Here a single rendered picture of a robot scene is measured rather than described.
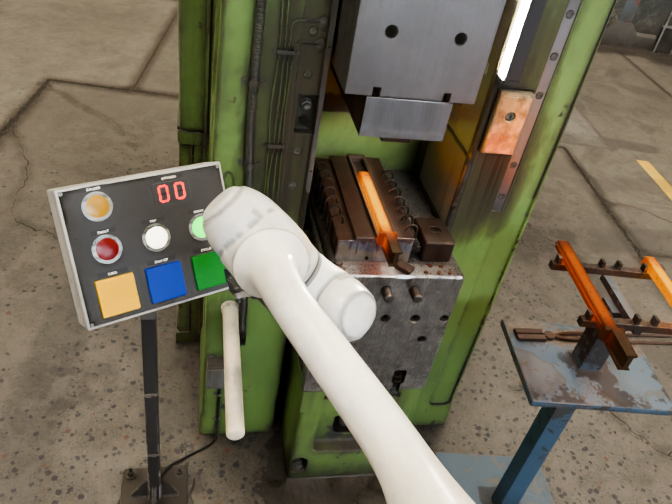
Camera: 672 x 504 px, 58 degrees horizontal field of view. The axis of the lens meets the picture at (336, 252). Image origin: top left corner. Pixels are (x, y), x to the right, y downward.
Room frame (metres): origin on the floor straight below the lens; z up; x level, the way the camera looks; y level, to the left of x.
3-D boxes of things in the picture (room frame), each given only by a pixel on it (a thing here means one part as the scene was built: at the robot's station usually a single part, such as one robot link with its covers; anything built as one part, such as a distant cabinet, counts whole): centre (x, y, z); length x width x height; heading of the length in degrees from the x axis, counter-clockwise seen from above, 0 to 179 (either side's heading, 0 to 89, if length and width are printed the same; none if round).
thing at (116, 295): (0.88, 0.41, 1.01); 0.07 x 0.05 x 0.07; 131
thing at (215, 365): (1.29, 0.28, 0.36); 0.09 x 0.07 x 0.12; 106
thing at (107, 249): (0.91, 0.44, 1.09); 0.05 x 0.03 x 0.04; 106
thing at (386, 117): (1.48, -0.04, 1.32); 0.42 x 0.20 x 0.10; 16
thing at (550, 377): (1.24, -0.73, 0.74); 0.40 x 0.30 x 0.02; 99
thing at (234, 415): (1.10, 0.21, 0.62); 0.44 x 0.05 x 0.05; 16
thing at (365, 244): (1.48, -0.04, 0.96); 0.42 x 0.20 x 0.09; 16
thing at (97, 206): (0.95, 0.47, 1.16); 0.05 x 0.03 x 0.04; 106
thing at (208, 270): (1.01, 0.26, 1.01); 0.07 x 0.05 x 0.07; 131
